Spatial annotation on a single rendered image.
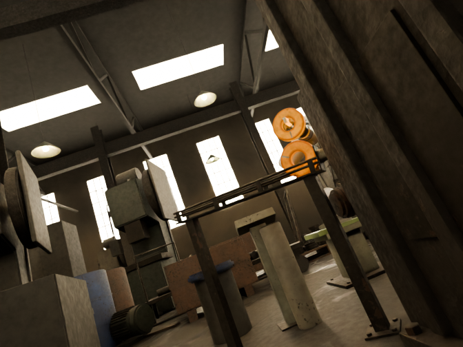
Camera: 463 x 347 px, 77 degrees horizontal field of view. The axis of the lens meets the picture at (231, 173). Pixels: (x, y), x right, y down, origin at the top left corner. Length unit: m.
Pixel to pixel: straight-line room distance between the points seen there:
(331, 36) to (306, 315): 1.23
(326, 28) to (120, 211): 5.71
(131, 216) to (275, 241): 4.78
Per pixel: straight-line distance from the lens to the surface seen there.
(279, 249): 1.54
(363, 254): 2.23
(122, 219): 6.17
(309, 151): 1.24
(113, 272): 4.30
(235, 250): 3.37
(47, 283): 2.17
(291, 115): 1.41
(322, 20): 0.83
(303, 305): 1.57
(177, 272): 3.33
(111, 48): 10.45
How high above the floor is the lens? 0.42
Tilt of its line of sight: 15 degrees up
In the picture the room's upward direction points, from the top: 22 degrees counter-clockwise
